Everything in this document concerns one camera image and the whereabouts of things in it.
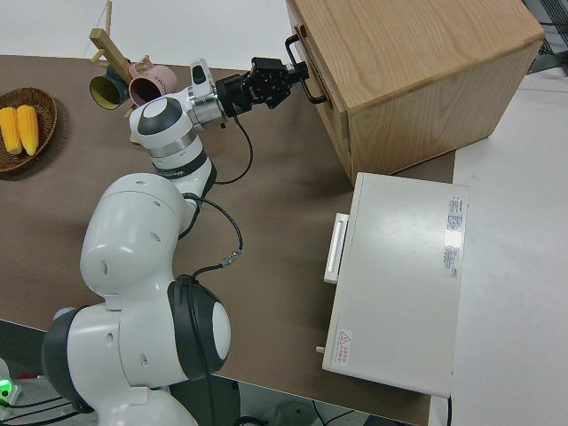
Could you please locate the white toaster oven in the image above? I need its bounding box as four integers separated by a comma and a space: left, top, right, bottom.
319, 171, 470, 398

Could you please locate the dark teal mug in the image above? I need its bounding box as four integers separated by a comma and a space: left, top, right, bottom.
88, 66, 134, 111

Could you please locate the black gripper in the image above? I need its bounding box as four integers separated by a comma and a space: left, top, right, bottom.
216, 56, 311, 119

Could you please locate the wooden drawer with slot grip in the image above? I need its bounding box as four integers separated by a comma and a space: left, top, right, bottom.
312, 99, 356, 179

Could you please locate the yellow corn cob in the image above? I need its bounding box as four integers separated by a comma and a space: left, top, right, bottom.
16, 105, 40, 156
0, 107, 21, 155

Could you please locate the pink mug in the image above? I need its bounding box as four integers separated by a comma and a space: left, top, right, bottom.
128, 61, 178, 108

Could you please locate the brown wicker basket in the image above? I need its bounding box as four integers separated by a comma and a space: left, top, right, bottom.
0, 87, 59, 174

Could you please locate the wooden drawer with bar handle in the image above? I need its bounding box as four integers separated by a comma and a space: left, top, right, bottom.
286, 0, 350, 114

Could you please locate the white oven door handle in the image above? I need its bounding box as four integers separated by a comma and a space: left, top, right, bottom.
322, 212, 351, 285

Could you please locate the brown table mat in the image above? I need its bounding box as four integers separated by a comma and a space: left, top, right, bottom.
0, 53, 458, 426

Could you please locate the black cable from gripper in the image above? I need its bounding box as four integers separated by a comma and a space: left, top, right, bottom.
179, 115, 255, 267

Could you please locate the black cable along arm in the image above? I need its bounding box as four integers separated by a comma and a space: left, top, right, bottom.
175, 261, 225, 426

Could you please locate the dark wire mesh panel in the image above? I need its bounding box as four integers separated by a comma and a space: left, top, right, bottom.
525, 0, 568, 90

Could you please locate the light wooden cabinet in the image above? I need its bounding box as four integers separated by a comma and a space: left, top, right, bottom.
286, 0, 545, 179

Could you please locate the wooden mug tree stand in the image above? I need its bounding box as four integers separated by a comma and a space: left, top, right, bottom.
88, 0, 152, 146

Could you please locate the black drawer bar handle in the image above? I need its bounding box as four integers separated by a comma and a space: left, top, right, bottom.
283, 34, 326, 106

